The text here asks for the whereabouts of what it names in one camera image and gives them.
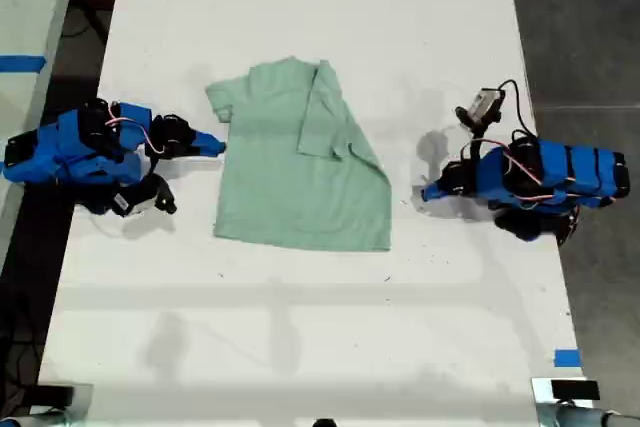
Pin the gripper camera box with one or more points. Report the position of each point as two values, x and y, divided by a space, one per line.
482 104
137 199

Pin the pale green T-shirt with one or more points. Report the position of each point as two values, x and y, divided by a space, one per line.
300 187

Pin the metal table bracket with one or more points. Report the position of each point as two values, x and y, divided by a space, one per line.
541 397
82 397

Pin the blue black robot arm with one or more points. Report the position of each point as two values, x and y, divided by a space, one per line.
75 157
560 172

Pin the black camera stalk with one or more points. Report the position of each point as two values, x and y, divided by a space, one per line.
476 144

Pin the grey metal tube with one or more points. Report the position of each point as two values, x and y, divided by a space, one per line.
590 418

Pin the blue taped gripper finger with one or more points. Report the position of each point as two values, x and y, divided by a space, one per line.
435 187
205 139
437 195
207 151

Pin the short blue tape strip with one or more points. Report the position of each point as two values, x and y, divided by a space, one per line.
567 358

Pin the long blue tape strip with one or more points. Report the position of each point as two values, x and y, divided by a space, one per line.
20 63

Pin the white side table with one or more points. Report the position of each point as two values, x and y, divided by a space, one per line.
30 7

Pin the small black box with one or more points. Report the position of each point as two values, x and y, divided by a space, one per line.
55 394
575 389

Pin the black round object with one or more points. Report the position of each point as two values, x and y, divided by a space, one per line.
325 422

